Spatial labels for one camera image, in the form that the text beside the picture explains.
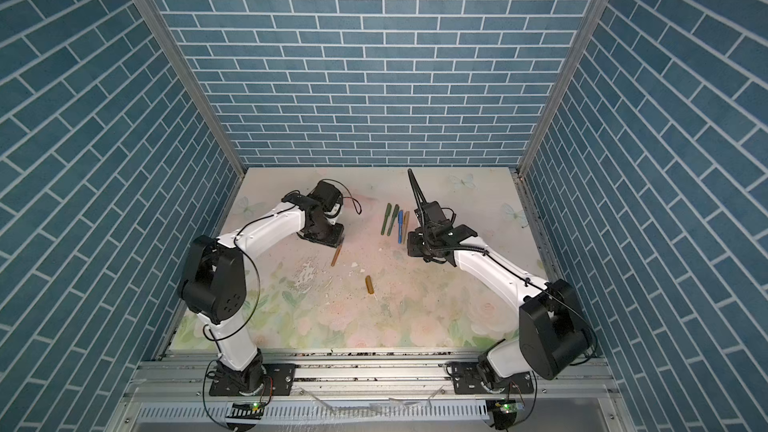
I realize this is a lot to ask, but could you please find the green pen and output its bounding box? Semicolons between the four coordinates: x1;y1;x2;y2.
380;203;392;236
386;204;400;236

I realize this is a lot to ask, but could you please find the blue pen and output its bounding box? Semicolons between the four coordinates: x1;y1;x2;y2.
397;210;404;244

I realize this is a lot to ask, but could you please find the brown pen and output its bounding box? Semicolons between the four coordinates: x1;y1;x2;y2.
330;244;342;267

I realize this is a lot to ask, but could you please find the dark yellow pen cap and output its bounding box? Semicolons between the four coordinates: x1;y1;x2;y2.
365;275;375;295

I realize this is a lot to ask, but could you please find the tan pen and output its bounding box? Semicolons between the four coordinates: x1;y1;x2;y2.
400;211;410;244

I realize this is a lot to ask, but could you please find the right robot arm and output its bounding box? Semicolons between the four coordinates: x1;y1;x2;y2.
407;170;598;392

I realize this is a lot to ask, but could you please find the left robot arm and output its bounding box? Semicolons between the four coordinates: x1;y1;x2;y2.
178;180;351;396

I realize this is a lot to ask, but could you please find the floral table mat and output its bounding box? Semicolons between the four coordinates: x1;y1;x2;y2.
223;168;518;350

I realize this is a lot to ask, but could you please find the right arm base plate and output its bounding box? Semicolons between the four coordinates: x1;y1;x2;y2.
444;362;534;395

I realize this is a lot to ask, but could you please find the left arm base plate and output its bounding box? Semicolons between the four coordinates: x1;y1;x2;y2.
206;361;296;397

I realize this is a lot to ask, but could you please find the aluminium mounting rail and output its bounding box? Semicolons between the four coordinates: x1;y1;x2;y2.
108;351;632;431

